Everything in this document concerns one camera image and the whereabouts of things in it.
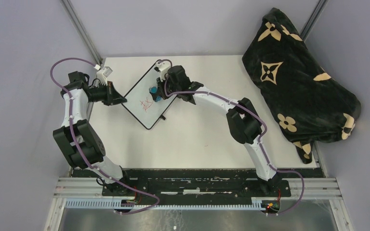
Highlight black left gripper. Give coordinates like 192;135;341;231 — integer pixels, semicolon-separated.
88;81;127;106

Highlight black patterned blanket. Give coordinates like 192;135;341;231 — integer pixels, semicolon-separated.
242;8;361;164

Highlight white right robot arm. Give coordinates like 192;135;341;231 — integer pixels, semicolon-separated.
149;64;281;196

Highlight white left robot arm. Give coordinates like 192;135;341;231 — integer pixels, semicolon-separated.
53;71;132;196

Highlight small black-framed whiteboard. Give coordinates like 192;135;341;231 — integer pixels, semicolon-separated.
123;59;176;130

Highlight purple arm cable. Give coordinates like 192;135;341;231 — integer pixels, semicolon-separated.
157;59;306;216
50;57;161;215

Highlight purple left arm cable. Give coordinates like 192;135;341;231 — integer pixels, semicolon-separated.
50;57;161;215

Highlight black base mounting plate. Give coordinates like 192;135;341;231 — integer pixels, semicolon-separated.
71;168;324;207

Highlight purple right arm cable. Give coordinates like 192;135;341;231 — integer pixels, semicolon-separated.
157;59;306;216

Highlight blue whiteboard eraser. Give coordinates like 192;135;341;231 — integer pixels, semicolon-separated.
149;86;162;102

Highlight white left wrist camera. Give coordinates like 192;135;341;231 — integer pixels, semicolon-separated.
94;64;113;85

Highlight aluminium frame rails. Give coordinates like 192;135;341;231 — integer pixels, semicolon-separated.
44;178;354;231

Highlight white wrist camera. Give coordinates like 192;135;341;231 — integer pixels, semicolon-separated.
154;60;172;81
94;64;113;85

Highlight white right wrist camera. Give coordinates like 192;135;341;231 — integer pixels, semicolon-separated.
154;60;172;81

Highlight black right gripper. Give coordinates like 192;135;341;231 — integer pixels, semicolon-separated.
156;73;181;100

